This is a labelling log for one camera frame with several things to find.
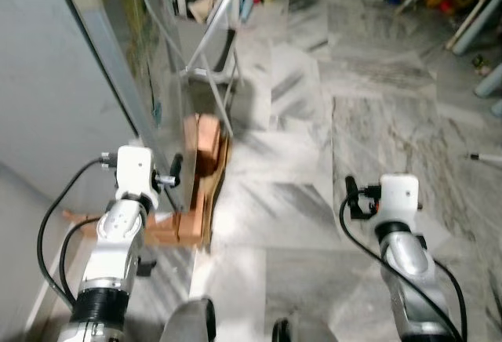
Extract glossy fridge door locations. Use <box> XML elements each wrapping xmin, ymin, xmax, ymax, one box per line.
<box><xmin>67</xmin><ymin>0</ymin><xmax>197</xmax><ymax>211</ymax></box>

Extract reddish brown fridge stand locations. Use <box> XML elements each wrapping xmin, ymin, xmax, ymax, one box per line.
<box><xmin>63</xmin><ymin>115</ymin><xmax>232</xmax><ymax>249</ymax></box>

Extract grey fridge body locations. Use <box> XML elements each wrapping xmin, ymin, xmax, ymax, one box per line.
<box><xmin>0</xmin><ymin>0</ymin><xmax>150</xmax><ymax>202</ymax></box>

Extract small black floor object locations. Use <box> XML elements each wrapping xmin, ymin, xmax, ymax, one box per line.
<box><xmin>137</xmin><ymin>257</ymin><xmax>157</xmax><ymax>276</ymax></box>

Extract thin grey pole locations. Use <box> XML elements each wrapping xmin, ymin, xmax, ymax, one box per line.
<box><xmin>468</xmin><ymin>152</ymin><xmax>502</xmax><ymax>163</ymax></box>

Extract grey robot right leg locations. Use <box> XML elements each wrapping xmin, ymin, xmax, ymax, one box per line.
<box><xmin>273</xmin><ymin>315</ymin><xmax>338</xmax><ymax>342</ymax></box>

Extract grey robot leg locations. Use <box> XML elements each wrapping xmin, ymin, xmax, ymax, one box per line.
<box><xmin>273</xmin><ymin>315</ymin><xmax>338</xmax><ymax>342</ymax></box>
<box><xmin>161</xmin><ymin>298</ymin><xmax>217</xmax><ymax>342</ymax></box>

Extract grey robot left leg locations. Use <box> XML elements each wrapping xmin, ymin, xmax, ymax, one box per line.
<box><xmin>161</xmin><ymin>298</ymin><xmax>217</xmax><ymax>342</ymax></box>

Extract silver metal folding rack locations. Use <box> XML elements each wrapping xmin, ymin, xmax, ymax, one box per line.
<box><xmin>184</xmin><ymin>0</ymin><xmax>248</xmax><ymax>135</ymax></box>

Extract grey-blue furniture leg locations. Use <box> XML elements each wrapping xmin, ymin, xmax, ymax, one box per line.
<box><xmin>474</xmin><ymin>64</ymin><xmax>502</xmax><ymax>117</ymax></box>

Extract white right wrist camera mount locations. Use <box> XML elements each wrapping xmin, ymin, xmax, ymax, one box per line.
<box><xmin>379</xmin><ymin>174</ymin><xmax>421</xmax><ymax>227</ymax></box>

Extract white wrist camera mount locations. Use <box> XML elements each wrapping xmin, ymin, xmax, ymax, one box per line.
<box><xmin>379</xmin><ymin>174</ymin><xmax>421</xmax><ymax>227</ymax></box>
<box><xmin>115</xmin><ymin>145</ymin><xmax>158</xmax><ymax>202</ymax></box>

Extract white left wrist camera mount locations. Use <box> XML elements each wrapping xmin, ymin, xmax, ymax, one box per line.
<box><xmin>115</xmin><ymin>145</ymin><xmax>158</xmax><ymax>202</ymax></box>

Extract long black right arm cable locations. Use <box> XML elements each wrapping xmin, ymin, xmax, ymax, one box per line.
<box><xmin>339</xmin><ymin>197</ymin><xmax>465</xmax><ymax>342</ymax></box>

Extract short black left arm cable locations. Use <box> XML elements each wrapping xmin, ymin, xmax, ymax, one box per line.
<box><xmin>59</xmin><ymin>216</ymin><xmax>101</xmax><ymax>300</ymax></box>

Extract short black arm cable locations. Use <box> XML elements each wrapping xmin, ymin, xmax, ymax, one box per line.
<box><xmin>426</xmin><ymin>257</ymin><xmax>470</xmax><ymax>341</ymax></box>
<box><xmin>59</xmin><ymin>216</ymin><xmax>101</xmax><ymax>300</ymax></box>

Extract short black right arm cable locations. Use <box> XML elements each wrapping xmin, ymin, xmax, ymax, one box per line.
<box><xmin>426</xmin><ymin>257</ymin><xmax>470</xmax><ymax>341</ymax></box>

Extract beige table frame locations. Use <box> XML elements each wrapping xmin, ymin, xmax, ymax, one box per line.
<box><xmin>446</xmin><ymin>0</ymin><xmax>502</xmax><ymax>54</ymax></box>

